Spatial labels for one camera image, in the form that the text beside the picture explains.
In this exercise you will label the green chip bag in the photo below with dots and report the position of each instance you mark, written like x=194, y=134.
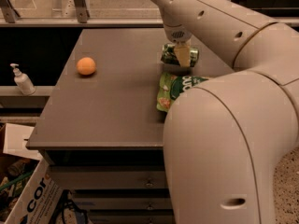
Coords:
x=171, y=87

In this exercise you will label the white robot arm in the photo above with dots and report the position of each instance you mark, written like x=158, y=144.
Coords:
x=224, y=137

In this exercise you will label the orange ball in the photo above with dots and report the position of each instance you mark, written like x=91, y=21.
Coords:
x=86, y=66

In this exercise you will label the green soda can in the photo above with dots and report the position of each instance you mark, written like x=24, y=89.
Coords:
x=169, y=57

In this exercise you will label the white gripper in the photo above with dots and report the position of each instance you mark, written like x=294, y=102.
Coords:
x=177, y=34

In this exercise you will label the grey metal railing frame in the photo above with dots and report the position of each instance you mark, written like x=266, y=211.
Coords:
x=94, y=13

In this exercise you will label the white cardboard box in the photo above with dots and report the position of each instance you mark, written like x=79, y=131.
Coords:
x=40, y=196

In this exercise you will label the grey drawer cabinet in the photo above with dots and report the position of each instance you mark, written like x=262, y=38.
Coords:
x=102, y=133

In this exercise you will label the white pump bottle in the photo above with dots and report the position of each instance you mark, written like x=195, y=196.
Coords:
x=23, y=82

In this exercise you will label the metal drawer knob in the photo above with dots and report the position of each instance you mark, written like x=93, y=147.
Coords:
x=149, y=183

